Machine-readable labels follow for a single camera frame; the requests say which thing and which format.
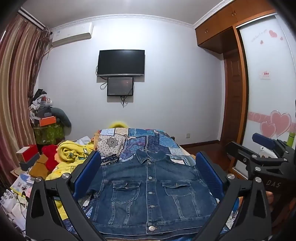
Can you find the white air conditioner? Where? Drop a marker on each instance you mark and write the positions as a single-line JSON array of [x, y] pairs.
[[71, 34]]

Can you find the brown cardboard box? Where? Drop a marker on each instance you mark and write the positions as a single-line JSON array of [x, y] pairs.
[[39, 168]]

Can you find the frosted heart sliding door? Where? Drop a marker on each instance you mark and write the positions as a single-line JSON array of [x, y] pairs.
[[266, 81]]

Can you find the striped brown curtain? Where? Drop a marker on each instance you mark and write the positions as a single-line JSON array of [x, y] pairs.
[[16, 81]]

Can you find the wooden overhead cabinet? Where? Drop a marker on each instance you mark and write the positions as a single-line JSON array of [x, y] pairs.
[[217, 27]]

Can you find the orange box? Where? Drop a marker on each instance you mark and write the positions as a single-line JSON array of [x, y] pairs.
[[47, 121]]

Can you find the red box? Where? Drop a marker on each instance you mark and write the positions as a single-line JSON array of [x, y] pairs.
[[29, 153]]

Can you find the yellow cartoon blanket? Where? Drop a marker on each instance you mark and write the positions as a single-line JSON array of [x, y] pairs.
[[69, 153]]

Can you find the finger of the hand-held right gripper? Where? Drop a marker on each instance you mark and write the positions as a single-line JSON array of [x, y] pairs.
[[242, 155], [263, 139]]

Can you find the blue patchwork quilt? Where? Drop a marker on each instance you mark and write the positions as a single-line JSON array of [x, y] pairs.
[[138, 141]]

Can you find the small black wall monitor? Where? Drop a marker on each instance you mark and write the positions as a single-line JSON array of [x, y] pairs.
[[120, 86]]

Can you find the green bottle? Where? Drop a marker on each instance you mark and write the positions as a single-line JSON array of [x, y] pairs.
[[291, 140]]

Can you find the pile of clothes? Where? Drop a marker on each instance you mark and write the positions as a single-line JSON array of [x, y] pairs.
[[40, 102]]

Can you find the wooden door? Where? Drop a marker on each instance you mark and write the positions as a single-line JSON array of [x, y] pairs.
[[232, 99]]

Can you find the pile of papers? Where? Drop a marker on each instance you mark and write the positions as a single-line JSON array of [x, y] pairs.
[[13, 201]]

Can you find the black wall television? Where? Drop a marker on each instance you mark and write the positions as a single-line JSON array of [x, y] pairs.
[[121, 62]]

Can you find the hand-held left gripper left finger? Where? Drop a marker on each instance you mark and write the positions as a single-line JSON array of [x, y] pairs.
[[89, 171]]

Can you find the blue denim jacket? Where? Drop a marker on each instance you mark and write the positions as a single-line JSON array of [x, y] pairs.
[[150, 185]]

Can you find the green storage box with clutter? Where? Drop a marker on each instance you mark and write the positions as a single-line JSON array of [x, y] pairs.
[[47, 134]]

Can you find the red plush toy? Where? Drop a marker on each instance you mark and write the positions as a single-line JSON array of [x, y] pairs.
[[50, 157]]

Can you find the yellow plush toy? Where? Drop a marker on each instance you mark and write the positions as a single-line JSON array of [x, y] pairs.
[[118, 125]]

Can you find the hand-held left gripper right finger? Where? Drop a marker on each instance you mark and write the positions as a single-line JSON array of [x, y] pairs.
[[208, 171]]

